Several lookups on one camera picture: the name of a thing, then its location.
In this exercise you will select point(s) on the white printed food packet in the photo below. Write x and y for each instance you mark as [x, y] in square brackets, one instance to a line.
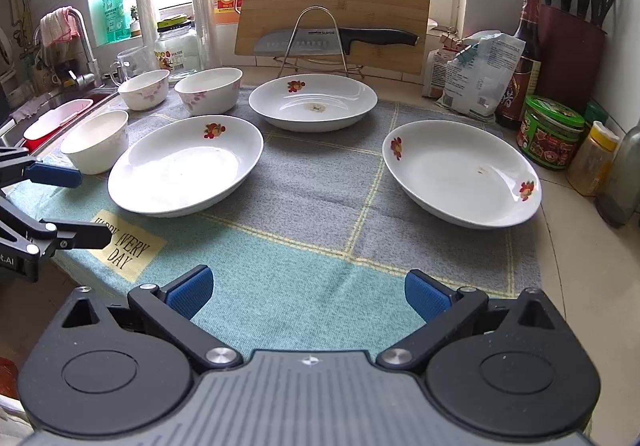
[475, 81]

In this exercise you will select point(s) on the pink cloth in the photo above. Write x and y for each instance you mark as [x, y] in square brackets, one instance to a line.
[57, 26]

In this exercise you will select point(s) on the green clip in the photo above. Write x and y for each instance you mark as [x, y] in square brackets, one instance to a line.
[463, 54]

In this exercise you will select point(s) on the clear glass bottle red cap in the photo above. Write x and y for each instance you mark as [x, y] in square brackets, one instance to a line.
[620, 176]

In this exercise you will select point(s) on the clear glass mug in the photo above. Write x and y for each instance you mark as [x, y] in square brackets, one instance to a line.
[131, 64]

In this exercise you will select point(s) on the brown knife block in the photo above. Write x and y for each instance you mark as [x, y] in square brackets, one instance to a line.
[570, 61]

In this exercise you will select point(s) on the roll of plastic bags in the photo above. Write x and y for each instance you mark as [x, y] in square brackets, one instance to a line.
[146, 26]

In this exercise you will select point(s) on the large white floral bowl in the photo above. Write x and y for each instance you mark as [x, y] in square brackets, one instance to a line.
[210, 94]

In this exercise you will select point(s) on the dark soy sauce bottle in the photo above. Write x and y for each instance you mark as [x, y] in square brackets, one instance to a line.
[522, 76]

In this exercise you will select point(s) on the yellow lidded spice jar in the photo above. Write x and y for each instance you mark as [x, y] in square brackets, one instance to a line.
[592, 161]

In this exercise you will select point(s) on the small white floral bowl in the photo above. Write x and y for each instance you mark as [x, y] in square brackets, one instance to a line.
[95, 146]
[145, 91]

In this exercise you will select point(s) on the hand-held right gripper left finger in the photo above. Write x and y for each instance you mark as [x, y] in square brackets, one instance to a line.
[192, 293]

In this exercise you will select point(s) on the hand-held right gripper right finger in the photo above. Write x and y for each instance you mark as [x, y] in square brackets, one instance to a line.
[425, 296]

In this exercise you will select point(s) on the green dish soap bottle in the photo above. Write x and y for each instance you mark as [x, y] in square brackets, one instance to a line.
[116, 11]

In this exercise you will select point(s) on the red plastic basin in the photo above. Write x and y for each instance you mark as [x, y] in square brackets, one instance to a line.
[55, 119]

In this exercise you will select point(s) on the small green capped jar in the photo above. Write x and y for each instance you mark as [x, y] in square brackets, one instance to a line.
[596, 114]

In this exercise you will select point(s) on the metal faucet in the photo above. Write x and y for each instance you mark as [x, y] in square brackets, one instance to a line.
[87, 51]

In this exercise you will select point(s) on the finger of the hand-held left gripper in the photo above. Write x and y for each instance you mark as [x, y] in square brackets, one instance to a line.
[85, 235]
[55, 175]

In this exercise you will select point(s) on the white floral plate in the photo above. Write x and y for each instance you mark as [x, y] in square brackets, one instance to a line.
[460, 176]
[310, 101]
[175, 171]

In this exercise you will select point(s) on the glass jar with printed label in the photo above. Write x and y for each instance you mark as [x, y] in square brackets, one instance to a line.
[177, 56]

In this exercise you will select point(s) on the stack of clear plastic cups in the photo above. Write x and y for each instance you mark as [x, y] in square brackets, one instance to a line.
[202, 16]

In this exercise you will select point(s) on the metal binder clip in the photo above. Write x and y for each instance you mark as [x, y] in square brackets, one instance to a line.
[445, 34]

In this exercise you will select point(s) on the grey and teal checked cloth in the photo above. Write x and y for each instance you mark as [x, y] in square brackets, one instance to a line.
[310, 236]

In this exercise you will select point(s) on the green lidded sauce jar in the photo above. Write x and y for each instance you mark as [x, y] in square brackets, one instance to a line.
[550, 136]

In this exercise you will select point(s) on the white and red food packet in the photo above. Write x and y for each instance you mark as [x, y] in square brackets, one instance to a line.
[435, 71]

